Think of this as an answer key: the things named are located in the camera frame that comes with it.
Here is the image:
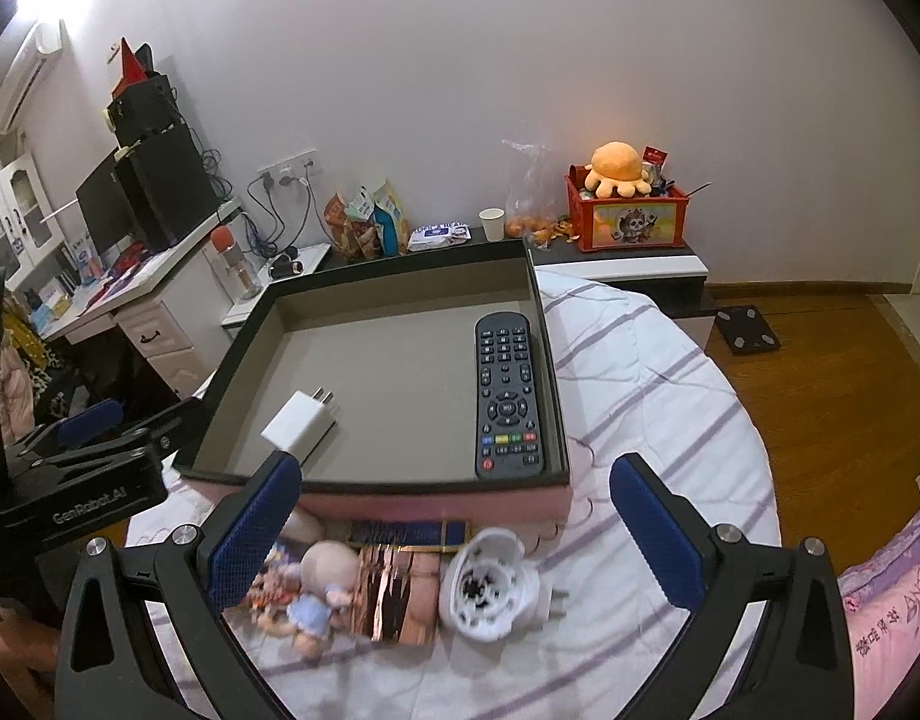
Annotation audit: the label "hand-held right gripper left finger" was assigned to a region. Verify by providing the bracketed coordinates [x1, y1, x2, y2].
[53, 450, 303, 720]

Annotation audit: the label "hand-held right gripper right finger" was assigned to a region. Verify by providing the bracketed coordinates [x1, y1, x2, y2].
[608, 452, 857, 720]

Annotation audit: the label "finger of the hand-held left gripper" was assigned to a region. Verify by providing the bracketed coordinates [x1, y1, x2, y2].
[2, 399, 128, 467]
[25, 396, 208, 482]

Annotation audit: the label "white round plug-in device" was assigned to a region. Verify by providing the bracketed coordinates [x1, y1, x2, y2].
[437, 529, 573, 644]

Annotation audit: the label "dark cardboard box pink sides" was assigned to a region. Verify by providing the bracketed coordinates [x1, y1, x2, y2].
[171, 238, 573, 526]

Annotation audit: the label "person's left forearm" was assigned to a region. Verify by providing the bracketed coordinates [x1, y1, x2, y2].
[0, 589, 60, 720]

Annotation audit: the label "small doll blue dress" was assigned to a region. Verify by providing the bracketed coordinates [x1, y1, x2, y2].
[251, 540, 365, 659]

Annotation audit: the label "hanging clothes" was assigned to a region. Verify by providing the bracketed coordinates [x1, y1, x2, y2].
[0, 292, 79, 451]

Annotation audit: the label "white desk with drawers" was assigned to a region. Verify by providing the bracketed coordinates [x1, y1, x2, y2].
[36, 199, 243, 398]

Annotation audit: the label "white charger plug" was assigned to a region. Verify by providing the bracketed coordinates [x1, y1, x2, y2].
[260, 388, 339, 458]

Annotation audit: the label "papers and books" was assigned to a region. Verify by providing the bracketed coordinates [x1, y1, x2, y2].
[32, 236, 176, 338]

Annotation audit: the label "blue and gold flat box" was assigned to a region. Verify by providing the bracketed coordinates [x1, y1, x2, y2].
[347, 517, 472, 550]

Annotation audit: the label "shiny copper foil packet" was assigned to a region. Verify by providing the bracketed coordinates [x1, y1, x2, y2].
[355, 544, 442, 647]

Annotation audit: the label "clear bottle orange cap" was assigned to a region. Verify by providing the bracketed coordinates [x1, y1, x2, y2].
[210, 225, 262, 301]

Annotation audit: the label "black remote control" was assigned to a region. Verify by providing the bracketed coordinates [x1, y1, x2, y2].
[473, 311, 547, 479]

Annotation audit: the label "black computer monitor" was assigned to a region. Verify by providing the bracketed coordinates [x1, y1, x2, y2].
[74, 146, 142, 260]

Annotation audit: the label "white glass door cabinet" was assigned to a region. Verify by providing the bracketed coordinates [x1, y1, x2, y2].
[0, 150, 64, 293]

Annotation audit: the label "white side shelf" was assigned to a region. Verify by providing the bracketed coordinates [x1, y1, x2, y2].
[220, 242, 333, 327]

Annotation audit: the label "black bathroom scale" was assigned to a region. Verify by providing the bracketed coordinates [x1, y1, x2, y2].
[715, 304, 783, 353]

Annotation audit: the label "black computer tower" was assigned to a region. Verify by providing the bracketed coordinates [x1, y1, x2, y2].
[113, 124, 221, 252]

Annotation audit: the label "pink printed quilt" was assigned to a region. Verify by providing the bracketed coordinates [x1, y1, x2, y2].
[835, 499, 920, 720]

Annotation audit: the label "red snack bag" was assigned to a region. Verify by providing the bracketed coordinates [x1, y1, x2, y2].
[323, 193, 378, 263]

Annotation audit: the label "white low cabinet dark top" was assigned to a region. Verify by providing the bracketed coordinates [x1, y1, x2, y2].
[460, 221, 720, 350]

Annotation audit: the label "blue snack bag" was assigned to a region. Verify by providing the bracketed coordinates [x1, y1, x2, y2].
[374, 184, 410, 256]

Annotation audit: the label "red storage crate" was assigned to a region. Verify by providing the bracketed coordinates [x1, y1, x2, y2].
[565, 165, 690, 252]

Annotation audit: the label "orange peels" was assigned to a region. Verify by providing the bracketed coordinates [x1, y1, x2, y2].
[535, 217, 581, 250]

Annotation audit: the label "black box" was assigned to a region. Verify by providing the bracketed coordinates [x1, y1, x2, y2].
[104, 71, 185, 147]

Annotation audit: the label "wet wipes pack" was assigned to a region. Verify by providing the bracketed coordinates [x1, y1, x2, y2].
[406, 222, 472, 253]

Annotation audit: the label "clear bag of oranges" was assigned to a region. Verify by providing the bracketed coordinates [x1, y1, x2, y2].
[501, 139, 573, 241]

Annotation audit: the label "white air conditioner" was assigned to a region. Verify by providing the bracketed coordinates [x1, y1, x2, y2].
[0, 19, 65, 132]

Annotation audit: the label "red cone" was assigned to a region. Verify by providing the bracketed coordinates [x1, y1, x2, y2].
[117, 37, 148, 83]

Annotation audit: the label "orange octopus plush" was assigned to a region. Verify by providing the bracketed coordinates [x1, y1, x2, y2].
[584, 141, 654, 200]

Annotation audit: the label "black cables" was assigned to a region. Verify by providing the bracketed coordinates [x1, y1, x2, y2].
[246, 172, 311, 260]

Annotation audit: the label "white wall socket strip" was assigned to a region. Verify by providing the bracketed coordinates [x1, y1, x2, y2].
[256, 152, 320, 187]

